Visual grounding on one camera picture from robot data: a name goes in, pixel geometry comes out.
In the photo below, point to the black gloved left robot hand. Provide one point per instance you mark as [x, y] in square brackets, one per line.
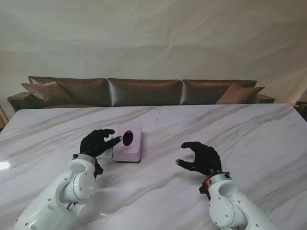
[93, 143]

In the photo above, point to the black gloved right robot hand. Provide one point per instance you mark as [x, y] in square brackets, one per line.
[207, 159]

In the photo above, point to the pink tissue box cover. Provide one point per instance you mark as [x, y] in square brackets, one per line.
[130, 152]

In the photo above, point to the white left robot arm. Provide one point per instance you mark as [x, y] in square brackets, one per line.
[69, 187]

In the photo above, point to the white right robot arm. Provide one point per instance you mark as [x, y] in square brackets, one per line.
[227, 203]

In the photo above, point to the brown sofa back cushion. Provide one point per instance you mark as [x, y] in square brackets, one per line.
[144, 92]
[206, 92]
[84, 91]

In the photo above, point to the brown throw pillow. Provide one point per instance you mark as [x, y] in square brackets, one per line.
[237, 94]
[48, 93]

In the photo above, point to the brown leather sofa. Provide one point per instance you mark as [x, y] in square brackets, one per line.
[144, 93]

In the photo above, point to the wooden furniture piece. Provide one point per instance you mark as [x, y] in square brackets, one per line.
[2, 117]

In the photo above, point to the dark furniture piece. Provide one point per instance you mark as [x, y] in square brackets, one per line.
[301, 105]

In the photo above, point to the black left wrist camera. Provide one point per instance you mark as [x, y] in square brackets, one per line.
[98, 170]

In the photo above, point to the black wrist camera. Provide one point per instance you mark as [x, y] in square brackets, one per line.
[202, 188]
[98, 170]

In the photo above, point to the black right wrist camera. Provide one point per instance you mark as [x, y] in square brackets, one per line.
[202, 188]

